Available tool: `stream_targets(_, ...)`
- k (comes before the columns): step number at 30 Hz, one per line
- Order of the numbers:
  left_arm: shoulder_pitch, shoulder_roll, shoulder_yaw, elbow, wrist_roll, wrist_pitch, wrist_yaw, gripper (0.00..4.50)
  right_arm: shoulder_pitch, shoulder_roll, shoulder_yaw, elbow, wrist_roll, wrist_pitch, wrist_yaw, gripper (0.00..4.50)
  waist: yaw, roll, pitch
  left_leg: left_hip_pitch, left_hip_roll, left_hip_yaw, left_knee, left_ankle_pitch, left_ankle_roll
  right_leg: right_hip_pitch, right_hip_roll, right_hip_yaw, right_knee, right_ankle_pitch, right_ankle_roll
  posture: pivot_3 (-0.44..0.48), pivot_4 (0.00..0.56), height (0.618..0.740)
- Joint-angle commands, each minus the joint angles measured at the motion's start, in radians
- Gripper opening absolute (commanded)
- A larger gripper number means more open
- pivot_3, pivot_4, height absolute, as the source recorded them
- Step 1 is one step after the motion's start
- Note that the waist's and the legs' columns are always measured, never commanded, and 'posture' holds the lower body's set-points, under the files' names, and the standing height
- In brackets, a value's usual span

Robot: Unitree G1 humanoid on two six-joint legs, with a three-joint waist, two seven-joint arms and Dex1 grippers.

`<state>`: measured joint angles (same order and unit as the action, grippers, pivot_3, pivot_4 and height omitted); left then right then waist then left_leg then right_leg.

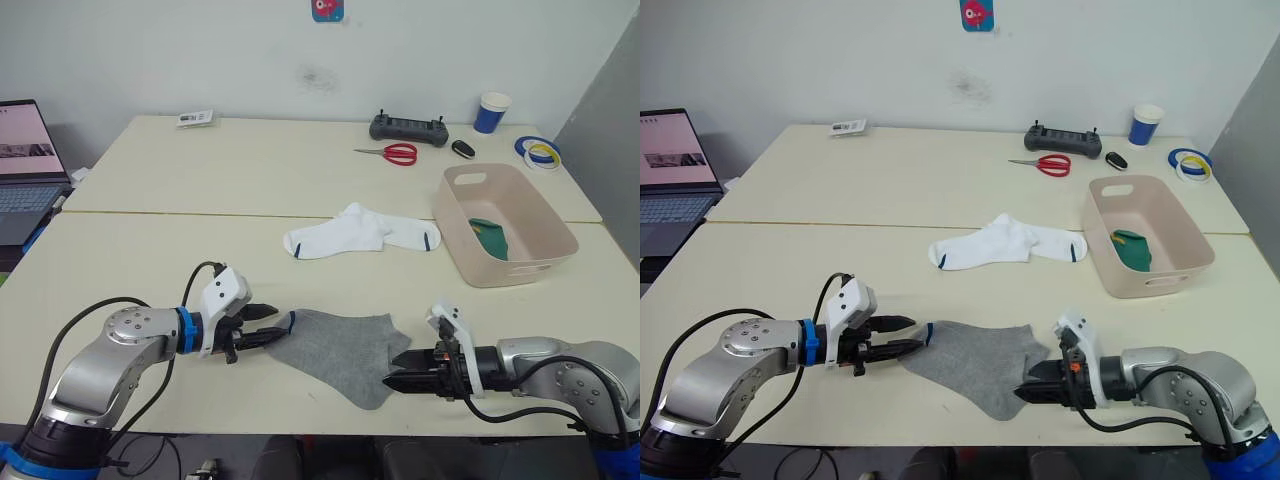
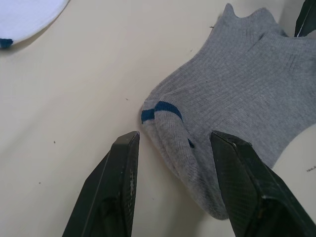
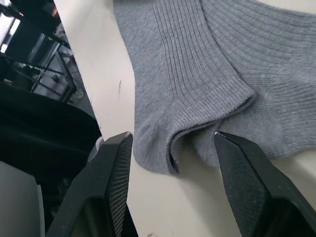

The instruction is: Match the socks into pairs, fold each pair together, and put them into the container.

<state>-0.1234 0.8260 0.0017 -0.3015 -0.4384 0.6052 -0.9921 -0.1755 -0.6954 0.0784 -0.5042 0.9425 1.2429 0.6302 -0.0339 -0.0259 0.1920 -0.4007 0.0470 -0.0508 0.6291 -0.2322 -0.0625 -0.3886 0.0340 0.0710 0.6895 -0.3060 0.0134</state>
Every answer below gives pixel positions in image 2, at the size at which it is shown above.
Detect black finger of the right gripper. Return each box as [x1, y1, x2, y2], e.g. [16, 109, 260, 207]
[294, 0, 316, 38]

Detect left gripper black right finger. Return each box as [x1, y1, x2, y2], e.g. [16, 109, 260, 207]
[209, 130, 316, 237]

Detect white sock with blue stripe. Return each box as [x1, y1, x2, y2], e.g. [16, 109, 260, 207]
[0, 0, 71, 49]

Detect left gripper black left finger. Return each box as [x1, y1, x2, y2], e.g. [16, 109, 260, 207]
[61, 131, 141, 237]

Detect grey sock with blue stripe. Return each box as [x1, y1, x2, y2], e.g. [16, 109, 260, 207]
[148, 31, 316, 221]
[141, 2, 288, 154]

